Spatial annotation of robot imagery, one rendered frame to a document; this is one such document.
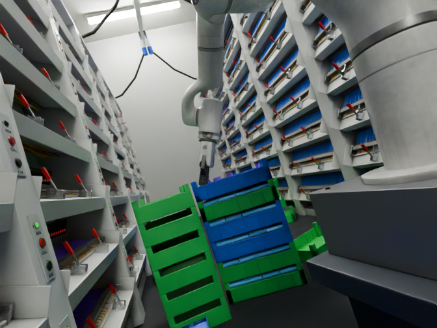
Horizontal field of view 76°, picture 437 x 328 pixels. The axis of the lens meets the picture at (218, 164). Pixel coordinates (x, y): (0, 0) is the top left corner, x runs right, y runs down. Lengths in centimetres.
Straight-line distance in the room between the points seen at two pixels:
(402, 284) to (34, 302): 54
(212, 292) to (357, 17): 87
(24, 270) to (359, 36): 63
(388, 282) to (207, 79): 80
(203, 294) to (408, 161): 77
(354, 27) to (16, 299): 67
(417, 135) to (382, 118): 5
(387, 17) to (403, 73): 8
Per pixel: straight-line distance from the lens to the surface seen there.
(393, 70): 45
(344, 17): 49
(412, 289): 41
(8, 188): 59
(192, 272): 101
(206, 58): 100
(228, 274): 113
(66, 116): 133
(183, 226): 98
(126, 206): 195
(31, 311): 60
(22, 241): 58
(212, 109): 108
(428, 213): 38
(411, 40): 46
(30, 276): 59
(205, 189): 107
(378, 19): 46
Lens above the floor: 47
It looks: 2 degrees up
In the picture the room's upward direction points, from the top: 18 degrees counter-clockwise
